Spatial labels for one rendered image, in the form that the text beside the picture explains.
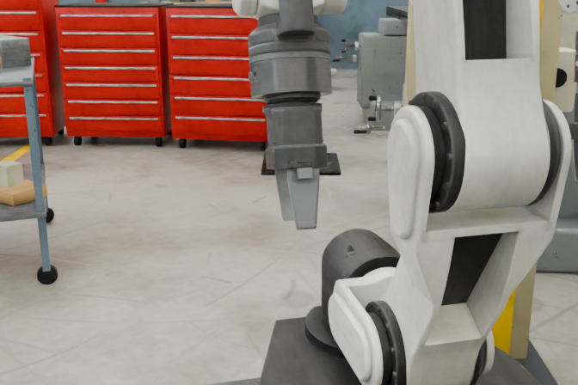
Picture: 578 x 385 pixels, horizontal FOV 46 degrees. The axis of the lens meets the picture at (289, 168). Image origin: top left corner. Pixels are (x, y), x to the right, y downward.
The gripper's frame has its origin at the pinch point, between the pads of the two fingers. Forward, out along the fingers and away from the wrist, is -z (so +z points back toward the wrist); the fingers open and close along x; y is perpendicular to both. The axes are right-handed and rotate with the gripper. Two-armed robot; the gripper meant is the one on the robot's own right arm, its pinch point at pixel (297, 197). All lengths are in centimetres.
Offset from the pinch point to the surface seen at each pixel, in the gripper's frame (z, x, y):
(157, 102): 48, -422, -36
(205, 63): 72, -402, -1
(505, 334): -55, -131, 82
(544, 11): 41, -105, 86
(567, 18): 152, -690, 433
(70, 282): -42, -216, -64
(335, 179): -10, -341, 73
